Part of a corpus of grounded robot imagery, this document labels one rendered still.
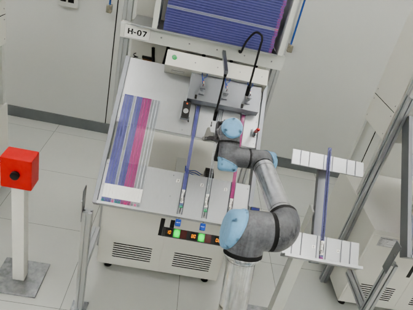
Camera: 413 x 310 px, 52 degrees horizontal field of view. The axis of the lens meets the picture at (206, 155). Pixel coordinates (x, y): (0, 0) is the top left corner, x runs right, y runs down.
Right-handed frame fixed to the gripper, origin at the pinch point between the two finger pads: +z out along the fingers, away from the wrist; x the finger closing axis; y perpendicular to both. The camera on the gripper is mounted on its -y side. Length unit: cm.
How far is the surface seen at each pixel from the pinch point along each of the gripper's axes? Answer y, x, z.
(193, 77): 29.8, 15.6, 10.3
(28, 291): -88, 78, 50
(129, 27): 46, 49, 7
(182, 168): -11, 12, 48
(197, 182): -18.5, 5.4, 7.6
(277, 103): 68, -65, 172
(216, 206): -27.6, -4.6, 6.0
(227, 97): 23.0, -1.2, 8.3
